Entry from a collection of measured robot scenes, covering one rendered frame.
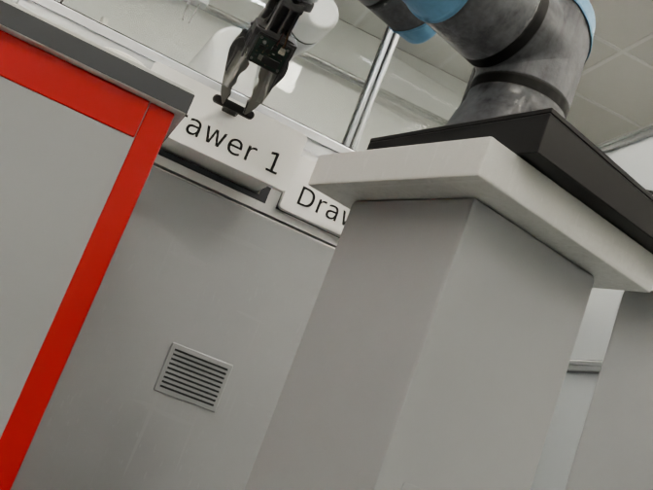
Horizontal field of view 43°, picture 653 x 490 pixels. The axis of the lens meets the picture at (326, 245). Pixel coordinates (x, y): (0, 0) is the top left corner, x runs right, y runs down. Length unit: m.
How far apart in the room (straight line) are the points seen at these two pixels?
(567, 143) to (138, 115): 0.45
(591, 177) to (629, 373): 0.97
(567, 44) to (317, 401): 0.48
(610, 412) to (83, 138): 1.18
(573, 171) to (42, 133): 0.54
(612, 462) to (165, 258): 0.93
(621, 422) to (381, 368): 0.99
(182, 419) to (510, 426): 0.80
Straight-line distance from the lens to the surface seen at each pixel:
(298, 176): 1.57
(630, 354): 1.75
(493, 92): 0.93
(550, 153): 0.77
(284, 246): 1.56
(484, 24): 0.91
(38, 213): 0.91
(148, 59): 1.57
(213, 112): 1.42
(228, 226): 1.54
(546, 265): 0.87
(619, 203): 0.85
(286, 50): 1.30
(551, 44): 0.96
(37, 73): 0.93
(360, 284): 0.86
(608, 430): 1.73
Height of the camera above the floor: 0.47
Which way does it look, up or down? 12 degrees up
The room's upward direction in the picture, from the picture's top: 21 degrees clockwise
